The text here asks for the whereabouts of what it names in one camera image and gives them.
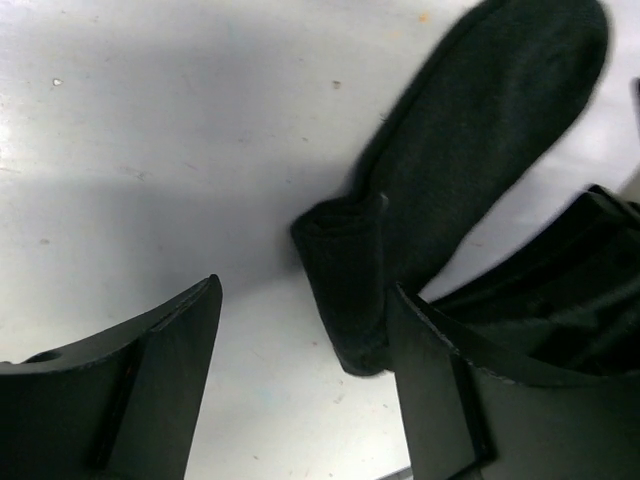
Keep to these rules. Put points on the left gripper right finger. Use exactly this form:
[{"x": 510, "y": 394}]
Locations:
[{"x": 472, "y": 409}]

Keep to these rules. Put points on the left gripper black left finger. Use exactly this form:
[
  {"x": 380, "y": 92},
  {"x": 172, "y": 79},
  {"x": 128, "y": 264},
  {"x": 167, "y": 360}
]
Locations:
[{"x": 120, "y": 404}]

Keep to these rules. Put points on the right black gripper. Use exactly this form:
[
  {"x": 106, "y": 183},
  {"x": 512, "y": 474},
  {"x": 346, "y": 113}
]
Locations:
[{"x": 561, "y": 312}]

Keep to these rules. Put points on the plain black sock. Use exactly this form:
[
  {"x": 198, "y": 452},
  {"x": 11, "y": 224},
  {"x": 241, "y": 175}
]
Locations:
[{"x": 505, "y": 82}]

